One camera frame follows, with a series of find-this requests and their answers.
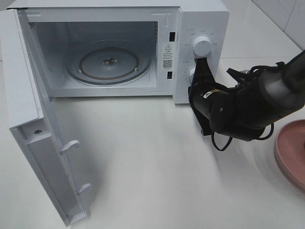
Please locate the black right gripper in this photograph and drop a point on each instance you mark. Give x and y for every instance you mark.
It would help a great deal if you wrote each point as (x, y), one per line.
(208, 99)

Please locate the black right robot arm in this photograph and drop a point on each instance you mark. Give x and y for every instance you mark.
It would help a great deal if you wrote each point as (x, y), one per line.
(261, 97)

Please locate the upper white power knob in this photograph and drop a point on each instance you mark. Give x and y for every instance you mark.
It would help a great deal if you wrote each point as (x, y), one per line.
(201, 46)

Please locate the pink round plate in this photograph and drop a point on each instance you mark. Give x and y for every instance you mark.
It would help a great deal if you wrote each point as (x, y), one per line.
(289, 152)

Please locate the white microwave oven body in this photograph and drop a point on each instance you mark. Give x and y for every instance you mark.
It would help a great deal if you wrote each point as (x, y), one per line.
(171, 25)

